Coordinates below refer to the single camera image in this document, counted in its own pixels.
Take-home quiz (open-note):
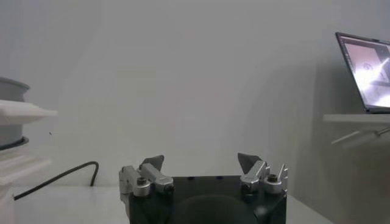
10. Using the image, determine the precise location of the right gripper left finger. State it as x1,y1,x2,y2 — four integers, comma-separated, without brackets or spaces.
118,154,175,198

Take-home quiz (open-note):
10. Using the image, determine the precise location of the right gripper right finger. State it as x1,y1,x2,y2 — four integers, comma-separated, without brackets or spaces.
237,152,289,195

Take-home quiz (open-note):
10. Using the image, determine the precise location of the steel steamer pot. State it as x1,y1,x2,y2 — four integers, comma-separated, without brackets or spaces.
0,99,59,195

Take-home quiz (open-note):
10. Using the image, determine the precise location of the black laptop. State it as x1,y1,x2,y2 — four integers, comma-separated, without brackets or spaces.
335,32,390,115

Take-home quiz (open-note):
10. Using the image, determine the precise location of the black pot power cord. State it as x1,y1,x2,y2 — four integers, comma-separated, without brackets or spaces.
13,161,100,201

